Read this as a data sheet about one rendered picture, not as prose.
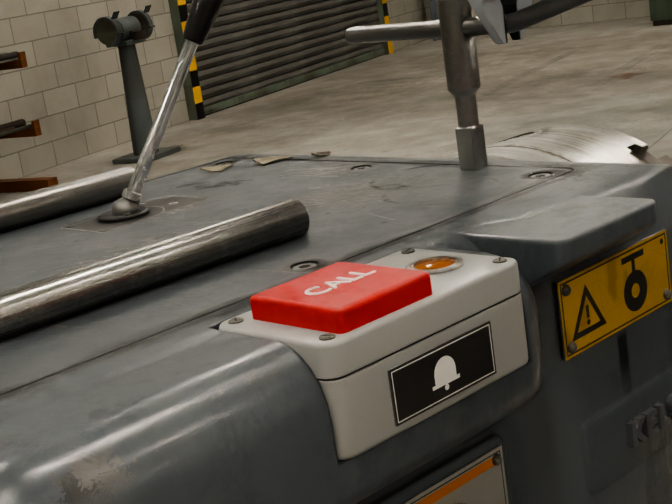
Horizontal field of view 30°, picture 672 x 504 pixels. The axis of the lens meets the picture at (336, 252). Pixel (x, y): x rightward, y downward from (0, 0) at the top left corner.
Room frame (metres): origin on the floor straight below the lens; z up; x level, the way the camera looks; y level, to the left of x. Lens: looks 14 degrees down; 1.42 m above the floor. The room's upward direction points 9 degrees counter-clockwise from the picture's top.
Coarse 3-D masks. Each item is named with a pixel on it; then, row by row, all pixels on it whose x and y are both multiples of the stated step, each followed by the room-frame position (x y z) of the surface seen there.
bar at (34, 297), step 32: (224, 224) 0.67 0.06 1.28; (256, 224) 0.67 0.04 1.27; (288, 224) 0.69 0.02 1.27; (128, 256) 0.63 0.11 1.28; (160, 256) 0.63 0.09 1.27; (192, 256) 0.64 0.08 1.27; (224, 256) 0.66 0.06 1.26; (32, 288) 0.59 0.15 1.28; (64, 288) 0.59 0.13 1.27; (96, 288) 0.60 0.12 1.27; (128, 288) 0.62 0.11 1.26; (0, 320) 0.57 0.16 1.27; (32, 320) 0.58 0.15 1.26
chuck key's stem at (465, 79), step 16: (448, 0) 0.82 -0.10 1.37; (464, 0) 0.82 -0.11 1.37; (448, 16) 0.82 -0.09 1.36; (464, 16) 0.82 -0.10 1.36; (448, 32) 0.82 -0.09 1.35; (448, 48) 0.82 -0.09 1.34; (464, 48) 0.82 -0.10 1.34; (448, 64) 0.82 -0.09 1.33; (464, 64) 0.82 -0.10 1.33; (448, 80) 0.82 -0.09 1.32; (464, 80) 0.82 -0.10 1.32; (464, 96) 0.82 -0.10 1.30; (464, 112) 0.82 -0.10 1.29; (464, 128) 0.82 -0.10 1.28; (480, 128) 0.82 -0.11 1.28; (464, 144) 0.82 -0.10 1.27; (480, 144) 0.82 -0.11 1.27; (464, 160) 0.82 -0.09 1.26; (480, 160) 0.82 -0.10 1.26
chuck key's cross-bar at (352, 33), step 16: (544, 0) 0.77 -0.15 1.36; (560, 0) 0.76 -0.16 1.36; (576, 0) 0.75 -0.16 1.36; (592, 0) 0.75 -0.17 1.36; (512, 16) 0.79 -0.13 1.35; (528, 16) 0.78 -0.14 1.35; (544, 16) 0.77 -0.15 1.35; (352, 32) 0.89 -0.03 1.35; (368, 32) 0.88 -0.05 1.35; (384, 32) 0.87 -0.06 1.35; (400, 32) 0.86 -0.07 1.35; (416, 32) 0.85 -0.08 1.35; (432, 32) 0.84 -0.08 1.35; (464, 32) 0.82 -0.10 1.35; (480, 32) 0.81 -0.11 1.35; (512, 32) 0.79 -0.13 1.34
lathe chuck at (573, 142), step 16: (544, 128) 1.05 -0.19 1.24; (560, 128) 1.03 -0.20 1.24; (576, 128) 1.03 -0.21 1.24; (592, 128) 1.02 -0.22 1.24; (496, 144) 1.01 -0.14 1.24; (512, 144) 0.99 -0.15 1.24; (528, 144) 0.98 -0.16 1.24; (544, 144) 0.98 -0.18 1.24; (560, 144) 0.98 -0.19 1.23; (576, 144) 0.98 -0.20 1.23; (592, 144) 0.98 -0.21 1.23; (608, 144) 0.98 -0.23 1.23; (624, 144) 0.99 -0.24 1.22; (640, 144) 0.99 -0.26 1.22; (576, 160) 0.95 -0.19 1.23; (592, 160) 0.95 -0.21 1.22; (608, 160) 0.96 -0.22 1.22; (624, 160) 0.96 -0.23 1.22; (640, 160) 0.97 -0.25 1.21
